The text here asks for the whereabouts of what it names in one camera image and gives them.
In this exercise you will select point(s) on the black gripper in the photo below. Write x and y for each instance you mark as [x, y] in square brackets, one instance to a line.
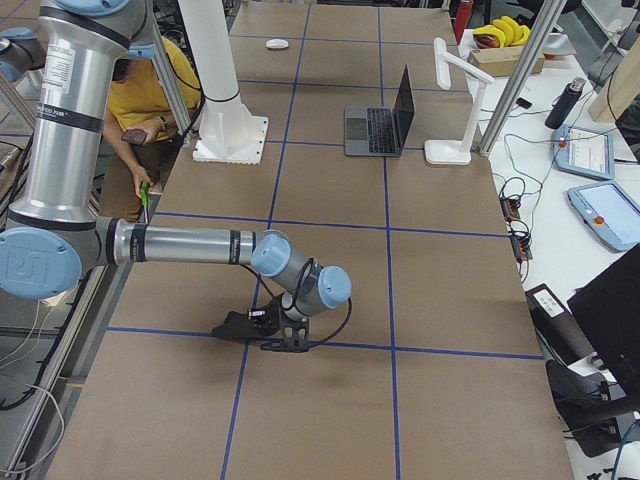
[266, 320]

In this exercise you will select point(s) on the black mouse pad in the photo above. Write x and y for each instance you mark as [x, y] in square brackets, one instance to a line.
[253, 325]

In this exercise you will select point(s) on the grey laptop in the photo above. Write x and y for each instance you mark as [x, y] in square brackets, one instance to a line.
[380, 131]

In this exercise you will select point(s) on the white desk lamp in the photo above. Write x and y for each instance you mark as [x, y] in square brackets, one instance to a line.
[453, 111]

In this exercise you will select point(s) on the white computer mouse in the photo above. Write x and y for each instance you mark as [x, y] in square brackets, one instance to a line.
[277, 44]

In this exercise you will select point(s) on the black smartphone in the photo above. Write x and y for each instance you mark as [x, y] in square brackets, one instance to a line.
[134, 136]

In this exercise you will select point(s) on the person in yellow shirt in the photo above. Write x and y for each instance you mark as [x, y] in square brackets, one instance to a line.
[136, 100]

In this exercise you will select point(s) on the orange black electronics board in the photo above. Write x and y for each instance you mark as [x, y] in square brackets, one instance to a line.
[510, 208]

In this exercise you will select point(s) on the black box with white label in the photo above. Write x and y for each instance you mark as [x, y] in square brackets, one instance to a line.
[559, 328]

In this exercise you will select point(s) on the small black square device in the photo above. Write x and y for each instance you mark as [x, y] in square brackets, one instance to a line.
[521, 102]

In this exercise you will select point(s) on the black monitor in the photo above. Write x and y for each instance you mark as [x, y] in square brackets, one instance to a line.
[607, 311]

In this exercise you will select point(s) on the cardboard box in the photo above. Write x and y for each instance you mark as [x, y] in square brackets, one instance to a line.
[497, 62]

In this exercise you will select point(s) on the far blue teach pendant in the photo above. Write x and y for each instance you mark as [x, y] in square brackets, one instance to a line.
[583, 152]

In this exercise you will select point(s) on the blue teach pendant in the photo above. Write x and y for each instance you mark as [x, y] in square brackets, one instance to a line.
[609, 211]
[583, 152]

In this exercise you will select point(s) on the near blue teach pendant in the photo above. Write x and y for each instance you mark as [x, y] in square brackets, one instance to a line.
[609, 211]

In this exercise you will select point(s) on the black water bottle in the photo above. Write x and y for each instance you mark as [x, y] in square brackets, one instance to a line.
[565, 103]

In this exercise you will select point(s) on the red cylinder tube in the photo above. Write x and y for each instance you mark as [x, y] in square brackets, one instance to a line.
[462, 18]

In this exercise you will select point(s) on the yellow banana bunch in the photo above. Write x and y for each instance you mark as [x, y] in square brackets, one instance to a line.
[502, 32]

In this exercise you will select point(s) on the green handled tool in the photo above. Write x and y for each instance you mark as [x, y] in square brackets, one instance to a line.
[144, 197]

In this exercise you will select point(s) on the white camera pole with base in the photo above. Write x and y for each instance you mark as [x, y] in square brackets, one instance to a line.
[228, 132]

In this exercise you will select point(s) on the aluminium frame post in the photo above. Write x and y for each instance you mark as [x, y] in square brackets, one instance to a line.
[543, 25]

